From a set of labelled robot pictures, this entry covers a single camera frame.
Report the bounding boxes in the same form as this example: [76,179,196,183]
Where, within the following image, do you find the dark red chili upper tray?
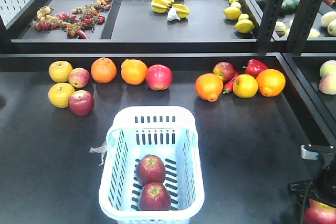
[76,30,90,39]

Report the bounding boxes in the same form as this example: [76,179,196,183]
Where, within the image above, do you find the red green apple rear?
[213,61,236,82]

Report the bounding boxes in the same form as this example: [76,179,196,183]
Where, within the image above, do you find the cherry tomato vine cluster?
[29,0,112,39]

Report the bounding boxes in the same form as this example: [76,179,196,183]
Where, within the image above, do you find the yellow round fruit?
[233,74,258,98]

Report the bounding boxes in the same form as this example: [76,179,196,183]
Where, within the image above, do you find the orange fruit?
[91,57,117,83]
[256,69,286,97]
[121,59,148,85]
[195,73,224,102]

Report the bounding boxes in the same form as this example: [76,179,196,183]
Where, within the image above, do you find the pale peach front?
[318,72,336,95]

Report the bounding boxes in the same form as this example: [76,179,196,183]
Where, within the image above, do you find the white garlic bulb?
[167,8,181,22]

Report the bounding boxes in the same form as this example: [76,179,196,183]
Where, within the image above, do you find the red chili pepper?
[222,71,239,94]

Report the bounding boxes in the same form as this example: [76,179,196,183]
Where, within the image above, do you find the yellow apple front left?
[48,82,75,109]

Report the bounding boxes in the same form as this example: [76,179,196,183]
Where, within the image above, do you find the light blue plastic basket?
[90,106,205,223]

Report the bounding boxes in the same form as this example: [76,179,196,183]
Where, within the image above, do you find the red bell pepper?
[244,59,268,78]

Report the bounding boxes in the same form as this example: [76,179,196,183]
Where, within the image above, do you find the dark red apple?
[135,154,166,186]
[138,182,171,211]
[303,199,335,224]

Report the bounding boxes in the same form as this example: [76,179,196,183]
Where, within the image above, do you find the orange fruit far left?
[121,59,148,85]

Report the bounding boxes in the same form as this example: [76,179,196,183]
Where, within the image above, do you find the pale peach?
[319,60,336,77]
[318,72,336,95]

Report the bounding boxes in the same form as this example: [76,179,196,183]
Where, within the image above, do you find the pale peach rear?
[319,60,336,77]

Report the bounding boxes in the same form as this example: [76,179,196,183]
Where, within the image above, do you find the red apple beside yellow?
[68,90,95,116]

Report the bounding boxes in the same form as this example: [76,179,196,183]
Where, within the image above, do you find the black wooden display stand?
[1,0,335,223]

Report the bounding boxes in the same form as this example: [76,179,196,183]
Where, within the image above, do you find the orange fruit right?
[256,69,286,97]

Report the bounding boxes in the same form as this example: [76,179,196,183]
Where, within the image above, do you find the bright red apple left tray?
[145,64,173,91]

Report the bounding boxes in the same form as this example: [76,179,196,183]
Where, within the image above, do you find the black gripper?
[288,144,335,206]

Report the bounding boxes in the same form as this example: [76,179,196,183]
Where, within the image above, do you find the yellow apple rear left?
[48,60,73,83]

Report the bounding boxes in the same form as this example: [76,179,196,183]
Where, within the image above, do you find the pink striped apple rear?
[68,67,90,88]

